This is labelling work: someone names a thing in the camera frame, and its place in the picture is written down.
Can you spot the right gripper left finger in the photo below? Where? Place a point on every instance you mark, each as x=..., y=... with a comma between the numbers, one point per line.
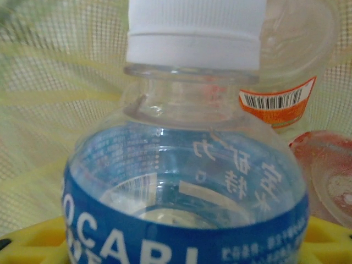
x=30, y=244

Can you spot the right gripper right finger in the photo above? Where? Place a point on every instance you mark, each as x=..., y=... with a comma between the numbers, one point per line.
x=330, y=242

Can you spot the clear bottle orange label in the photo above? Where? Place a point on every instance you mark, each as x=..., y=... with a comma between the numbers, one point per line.
x=275, y=104

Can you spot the blue Pocari Sweat bottle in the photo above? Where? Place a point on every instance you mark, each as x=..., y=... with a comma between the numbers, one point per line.
x=178, y=41

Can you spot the yellow plastic bin liner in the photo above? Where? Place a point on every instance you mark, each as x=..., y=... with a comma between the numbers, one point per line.
x=68, y=96

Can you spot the grey-green mesh bin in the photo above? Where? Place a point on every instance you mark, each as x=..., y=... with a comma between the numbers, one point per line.
x=27, y=41

